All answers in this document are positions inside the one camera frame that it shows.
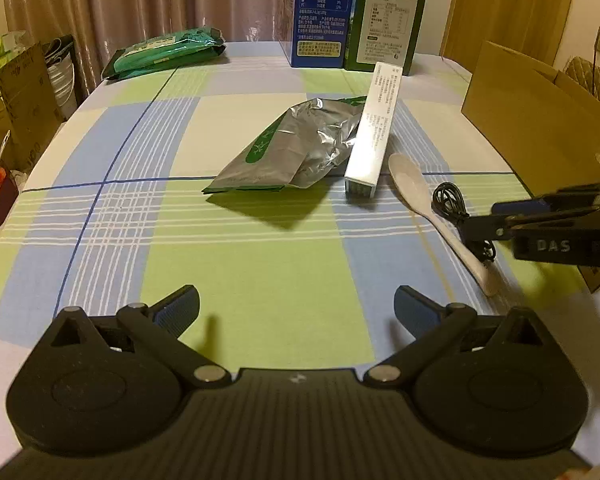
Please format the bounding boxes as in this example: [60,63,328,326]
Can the tall blue carton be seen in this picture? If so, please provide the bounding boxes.
[275,0,353,68]

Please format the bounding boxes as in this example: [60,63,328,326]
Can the black cable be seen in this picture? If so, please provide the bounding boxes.
[431,181,498,262]

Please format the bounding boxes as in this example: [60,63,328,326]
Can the beige curtain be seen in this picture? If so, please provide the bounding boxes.
[4,0,278,94]

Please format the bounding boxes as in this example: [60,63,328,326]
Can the long white medicine box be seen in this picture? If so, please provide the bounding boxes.
[344,62,402,198]

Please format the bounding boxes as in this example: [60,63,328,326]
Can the green carton with label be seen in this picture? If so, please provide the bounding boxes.
[343,0,426,76]

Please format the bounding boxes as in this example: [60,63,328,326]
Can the wooden door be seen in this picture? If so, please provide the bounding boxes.
[440,0,571,72]

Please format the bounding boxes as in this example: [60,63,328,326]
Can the quilted chair cover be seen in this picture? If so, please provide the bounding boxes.
[565,56,600,101]

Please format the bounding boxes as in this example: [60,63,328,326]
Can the silver foil pouch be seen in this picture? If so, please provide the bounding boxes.
[202,96,366,194]

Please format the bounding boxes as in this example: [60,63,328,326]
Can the brown cardboard box on floor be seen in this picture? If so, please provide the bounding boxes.
[0,44,62,174]

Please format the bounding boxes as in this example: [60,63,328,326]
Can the white plastic spoon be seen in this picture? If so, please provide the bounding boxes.
[388,153,498,297]

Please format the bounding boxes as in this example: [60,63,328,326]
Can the green wet wipes pack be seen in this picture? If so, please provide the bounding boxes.
[102,27,226,81]

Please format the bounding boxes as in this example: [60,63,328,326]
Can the tablecloth checked pastel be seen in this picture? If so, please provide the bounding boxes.
[0,42,600,467]

